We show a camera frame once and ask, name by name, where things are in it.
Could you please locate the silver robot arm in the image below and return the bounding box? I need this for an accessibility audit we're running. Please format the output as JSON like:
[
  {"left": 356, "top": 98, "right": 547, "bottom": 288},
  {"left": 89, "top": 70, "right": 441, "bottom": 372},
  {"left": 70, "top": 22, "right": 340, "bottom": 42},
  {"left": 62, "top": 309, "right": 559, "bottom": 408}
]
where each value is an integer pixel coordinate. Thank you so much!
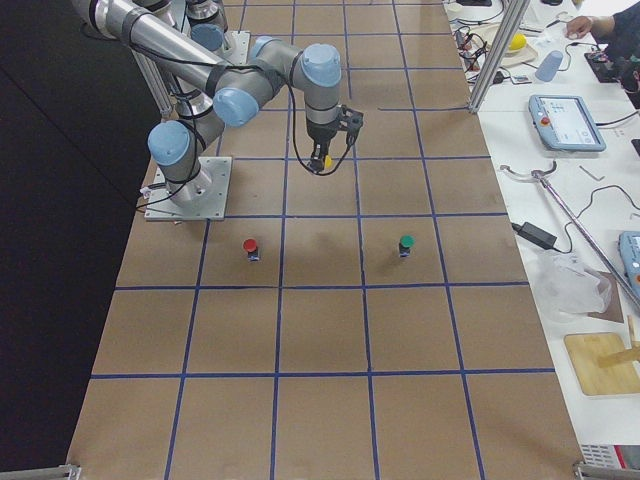
[
  {"left": 186, "top": 0, "right": 228, "bottom": 52},
  {"left": 72, "top": 1, "right": 350, "bottom": 211}
]

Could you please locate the yellow fruit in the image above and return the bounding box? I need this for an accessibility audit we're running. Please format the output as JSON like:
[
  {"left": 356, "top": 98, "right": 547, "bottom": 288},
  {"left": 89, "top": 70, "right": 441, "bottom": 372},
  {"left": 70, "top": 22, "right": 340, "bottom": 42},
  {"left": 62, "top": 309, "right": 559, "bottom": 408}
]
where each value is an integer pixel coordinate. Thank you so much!
[{"left": 508, "top": 33, "right": 527, "bottom": 52}]

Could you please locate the beige tray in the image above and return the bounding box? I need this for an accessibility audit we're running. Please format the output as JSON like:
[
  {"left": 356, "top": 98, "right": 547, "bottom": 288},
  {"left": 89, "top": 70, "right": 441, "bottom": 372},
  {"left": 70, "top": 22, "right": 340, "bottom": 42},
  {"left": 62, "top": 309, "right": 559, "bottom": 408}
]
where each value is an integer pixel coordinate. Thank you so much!
[{"left": 470, "top": 24, "right": 538, "bottom": 67}]

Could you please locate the aluminium frame post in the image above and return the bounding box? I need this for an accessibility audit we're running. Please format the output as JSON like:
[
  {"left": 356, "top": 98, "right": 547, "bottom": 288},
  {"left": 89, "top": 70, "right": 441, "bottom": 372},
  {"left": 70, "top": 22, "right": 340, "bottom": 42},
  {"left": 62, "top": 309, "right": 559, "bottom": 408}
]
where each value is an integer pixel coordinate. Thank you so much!
[{"left": 468, "top": 0, "right": 530, "bottom": 114}]

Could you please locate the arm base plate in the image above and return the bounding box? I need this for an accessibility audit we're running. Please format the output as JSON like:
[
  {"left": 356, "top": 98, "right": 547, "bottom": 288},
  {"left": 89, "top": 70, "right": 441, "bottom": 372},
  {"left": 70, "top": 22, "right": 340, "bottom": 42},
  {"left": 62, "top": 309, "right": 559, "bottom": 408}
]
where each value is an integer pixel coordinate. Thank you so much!
[
  {"left": 218, "top": 30, "right": 251, "bottom": 65},
  {"left": 144, "top": 156, "right": 233, "bottom": 221}
]

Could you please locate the metal reacher grabber tool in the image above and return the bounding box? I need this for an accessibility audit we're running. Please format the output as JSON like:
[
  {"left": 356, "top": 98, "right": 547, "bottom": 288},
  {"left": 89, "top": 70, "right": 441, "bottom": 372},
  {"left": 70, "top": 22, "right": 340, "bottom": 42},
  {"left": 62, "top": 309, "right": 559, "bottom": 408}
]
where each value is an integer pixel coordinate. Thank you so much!
[{"left": 499, "top": 160, "right": 639, "bottom": 308}]

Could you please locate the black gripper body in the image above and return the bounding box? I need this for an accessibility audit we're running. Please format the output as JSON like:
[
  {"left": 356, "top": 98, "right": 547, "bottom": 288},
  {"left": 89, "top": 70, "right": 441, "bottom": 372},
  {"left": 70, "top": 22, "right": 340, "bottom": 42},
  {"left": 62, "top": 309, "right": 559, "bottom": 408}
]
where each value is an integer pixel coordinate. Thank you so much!
[{"left": 306, "top": 119, "right": 339, "bottom": 150}]

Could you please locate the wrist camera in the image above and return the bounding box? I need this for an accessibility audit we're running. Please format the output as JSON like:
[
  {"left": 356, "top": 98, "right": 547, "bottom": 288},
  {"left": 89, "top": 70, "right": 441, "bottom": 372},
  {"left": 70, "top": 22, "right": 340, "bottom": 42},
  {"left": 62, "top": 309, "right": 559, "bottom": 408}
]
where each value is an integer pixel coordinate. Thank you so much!
[{"left": 338, "top": 105, "right": 364, "bottom": 147}]

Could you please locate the clear plastic bag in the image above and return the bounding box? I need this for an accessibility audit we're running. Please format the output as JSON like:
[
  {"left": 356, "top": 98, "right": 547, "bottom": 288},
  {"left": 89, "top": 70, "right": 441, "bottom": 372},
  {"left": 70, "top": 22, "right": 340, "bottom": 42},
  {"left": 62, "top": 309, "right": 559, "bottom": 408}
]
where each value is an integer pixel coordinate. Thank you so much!
[{"left": 535, "top": 252, "right": 612, "bottom": 314}]

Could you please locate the person's hand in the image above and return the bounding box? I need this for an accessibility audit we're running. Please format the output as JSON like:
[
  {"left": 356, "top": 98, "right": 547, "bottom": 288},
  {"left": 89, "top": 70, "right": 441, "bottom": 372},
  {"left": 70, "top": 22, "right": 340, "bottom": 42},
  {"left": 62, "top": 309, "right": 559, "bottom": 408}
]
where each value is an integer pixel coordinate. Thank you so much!
[{"left": 565, "top": 16, "right": 594, "bottom": 40}]

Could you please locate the wooden cutting board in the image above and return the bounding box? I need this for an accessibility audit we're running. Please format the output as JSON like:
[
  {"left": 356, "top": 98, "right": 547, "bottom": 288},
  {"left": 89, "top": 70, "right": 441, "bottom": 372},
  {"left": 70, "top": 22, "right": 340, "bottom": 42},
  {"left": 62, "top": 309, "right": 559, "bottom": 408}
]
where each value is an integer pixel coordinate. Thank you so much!
[{"left": 564, "top": 333, "right": 639, "bottom": 396}]

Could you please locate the red push button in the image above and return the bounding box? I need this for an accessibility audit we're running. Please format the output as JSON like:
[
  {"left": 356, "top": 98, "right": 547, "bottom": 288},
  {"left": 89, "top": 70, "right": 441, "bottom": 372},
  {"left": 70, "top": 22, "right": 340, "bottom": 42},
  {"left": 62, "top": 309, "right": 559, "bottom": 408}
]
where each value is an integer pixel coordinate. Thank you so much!
[{"left": 242, "top": 238, "right": 260, "bottom": 262}]

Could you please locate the blue plastic cup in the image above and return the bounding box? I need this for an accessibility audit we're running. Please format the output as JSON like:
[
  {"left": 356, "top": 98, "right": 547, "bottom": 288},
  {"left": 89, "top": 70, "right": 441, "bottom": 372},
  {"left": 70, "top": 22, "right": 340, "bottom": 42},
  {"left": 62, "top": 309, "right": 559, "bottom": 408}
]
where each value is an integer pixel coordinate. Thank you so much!
[{"left": 534, "top": 50, "right": 564, "bottom": 83}]

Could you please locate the blue teach pendant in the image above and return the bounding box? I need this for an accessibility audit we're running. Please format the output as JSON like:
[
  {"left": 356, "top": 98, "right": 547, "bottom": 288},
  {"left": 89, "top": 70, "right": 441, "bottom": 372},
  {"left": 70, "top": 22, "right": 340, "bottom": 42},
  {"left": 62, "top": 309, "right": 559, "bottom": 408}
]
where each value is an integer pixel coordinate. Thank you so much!
[
  {"left": 528, "top": 95, "right": 606, "bottom": 152},
  {"left": 618, "top": 231, "right": 640, "bottom": 296}
]

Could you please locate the black power adapter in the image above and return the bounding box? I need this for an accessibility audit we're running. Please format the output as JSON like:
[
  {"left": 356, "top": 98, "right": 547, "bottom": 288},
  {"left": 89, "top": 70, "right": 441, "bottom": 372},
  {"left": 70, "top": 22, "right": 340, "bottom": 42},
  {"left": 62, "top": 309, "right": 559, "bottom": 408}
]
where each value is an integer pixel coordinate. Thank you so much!
[{"left": 515, "top": 222, "right": 557, "bottom": 250}]

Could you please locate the green push button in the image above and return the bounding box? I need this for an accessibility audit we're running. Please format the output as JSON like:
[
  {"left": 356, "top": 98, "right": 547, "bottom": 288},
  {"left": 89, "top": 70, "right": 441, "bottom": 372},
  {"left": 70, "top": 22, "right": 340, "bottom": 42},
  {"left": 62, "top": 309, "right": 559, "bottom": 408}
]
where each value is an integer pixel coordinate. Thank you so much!
[{"left": 398, "top": 235, "right": 415, "bottom": 258}]

